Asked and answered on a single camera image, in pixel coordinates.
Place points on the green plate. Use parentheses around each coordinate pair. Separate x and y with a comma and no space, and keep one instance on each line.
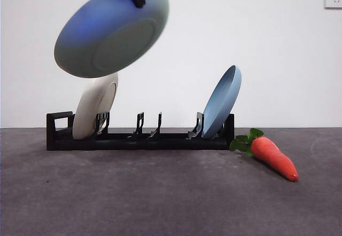
(107,38)

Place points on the cream plate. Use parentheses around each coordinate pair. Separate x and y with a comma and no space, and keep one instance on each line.
(88,110)

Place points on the orange carrot with green leaves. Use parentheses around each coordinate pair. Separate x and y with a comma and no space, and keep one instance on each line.
(272,154)

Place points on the blue plate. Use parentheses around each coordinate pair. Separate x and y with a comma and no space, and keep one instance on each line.
(221,105)

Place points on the black plate rack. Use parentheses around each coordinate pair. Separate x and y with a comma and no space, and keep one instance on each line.
(80,145)

